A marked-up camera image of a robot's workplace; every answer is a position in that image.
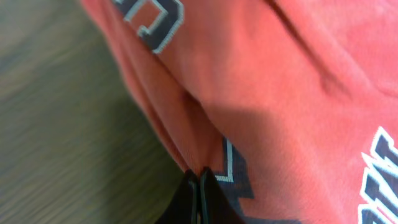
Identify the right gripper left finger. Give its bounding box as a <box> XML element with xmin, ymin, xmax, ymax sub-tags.
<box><xmin>155</xmin><ymin>170</ymin><xmax>199</xmax><ymax>224</ymax></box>

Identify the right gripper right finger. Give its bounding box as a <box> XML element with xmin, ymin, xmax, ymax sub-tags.
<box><xmin>200</xmin><ymin>167</ymin><xmax>245</xmax><ymax>224</ymax></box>

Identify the red printed t-shirt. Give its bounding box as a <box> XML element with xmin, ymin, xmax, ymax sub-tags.
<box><xmin>81</xmin><ymin>0</ymin><xmax>397</xmax><ymax>223</ymax></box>

